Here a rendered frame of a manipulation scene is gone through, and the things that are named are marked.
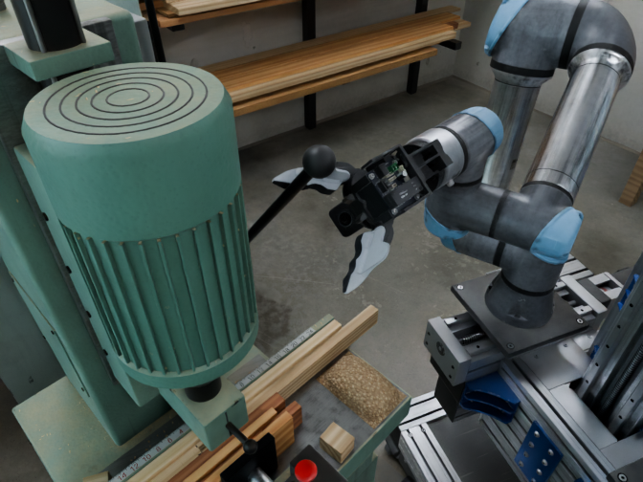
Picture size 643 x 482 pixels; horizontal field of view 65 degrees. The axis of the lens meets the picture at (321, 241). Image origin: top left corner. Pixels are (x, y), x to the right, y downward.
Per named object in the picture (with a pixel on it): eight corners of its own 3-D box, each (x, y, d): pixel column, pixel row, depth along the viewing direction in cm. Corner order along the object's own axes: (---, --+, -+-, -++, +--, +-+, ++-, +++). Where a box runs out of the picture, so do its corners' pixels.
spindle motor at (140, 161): (166, 422, 54) (73, 174, 34) (90, 331, 63) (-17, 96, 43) (287, 331, 63) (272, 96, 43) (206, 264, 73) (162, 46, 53)
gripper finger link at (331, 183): (289, 139, 54) (363, 156, 58) (269, 163, 59) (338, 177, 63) (289, 164, 53) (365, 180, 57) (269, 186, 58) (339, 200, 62)
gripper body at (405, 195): (365, 159, 55) (430, 123, 62) (328, 188, 63) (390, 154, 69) (403, 217, 55) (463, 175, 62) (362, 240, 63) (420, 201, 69)
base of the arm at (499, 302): (522, 274, 125) (534, 244, 119) (566, 317, 115) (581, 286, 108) (472, 291, 121) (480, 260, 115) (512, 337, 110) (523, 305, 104)
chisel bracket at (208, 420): (212, 458, 72) (204, 427, 67) (160, 398, 80) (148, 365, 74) (253, 425, 76) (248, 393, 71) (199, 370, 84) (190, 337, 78)
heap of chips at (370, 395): (373, 429, 85) (375, 417, 82) (316, 379, 92) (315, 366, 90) (407, 396, 90) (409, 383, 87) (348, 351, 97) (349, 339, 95)
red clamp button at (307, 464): (305, 489, 66) (305, 485, 65) (290, 472, 68) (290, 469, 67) (321, 472, 68) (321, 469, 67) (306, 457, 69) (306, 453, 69)
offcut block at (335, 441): (332, 431, 84) (333, 421, 82) (354, 448, 82) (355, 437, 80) (319, 447, 82) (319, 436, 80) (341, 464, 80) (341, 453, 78)
